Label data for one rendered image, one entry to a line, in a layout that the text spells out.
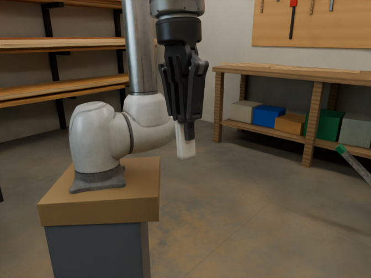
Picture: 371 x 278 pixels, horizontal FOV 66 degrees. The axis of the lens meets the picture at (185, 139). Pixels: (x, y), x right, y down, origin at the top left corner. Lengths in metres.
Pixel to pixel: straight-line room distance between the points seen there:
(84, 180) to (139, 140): 0.22
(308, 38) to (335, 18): 0.29
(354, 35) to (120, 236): 2.79
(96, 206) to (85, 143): 0.20
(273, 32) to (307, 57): 0.47
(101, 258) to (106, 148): 0.37
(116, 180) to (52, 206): 0.21
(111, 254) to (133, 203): 0.21
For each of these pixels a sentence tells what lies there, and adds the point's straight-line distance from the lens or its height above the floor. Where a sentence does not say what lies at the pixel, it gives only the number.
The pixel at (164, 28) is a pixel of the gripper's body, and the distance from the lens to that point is 0.47.
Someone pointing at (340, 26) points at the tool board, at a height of 1.25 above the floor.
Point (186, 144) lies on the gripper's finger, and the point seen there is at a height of 0.98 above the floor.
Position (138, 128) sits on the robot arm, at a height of 0.86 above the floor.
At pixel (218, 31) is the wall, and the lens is 3.88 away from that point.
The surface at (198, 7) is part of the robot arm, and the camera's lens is 0.48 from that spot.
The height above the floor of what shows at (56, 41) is 1.11.
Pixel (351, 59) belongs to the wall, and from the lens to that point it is 3.26.
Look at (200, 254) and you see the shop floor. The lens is 1.74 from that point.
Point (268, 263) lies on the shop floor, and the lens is 1.74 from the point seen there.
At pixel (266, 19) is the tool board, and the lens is 3.53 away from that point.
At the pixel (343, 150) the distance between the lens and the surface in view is 1.96.
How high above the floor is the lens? 1.16
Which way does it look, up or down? 20 degrees down
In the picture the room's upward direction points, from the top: straight up
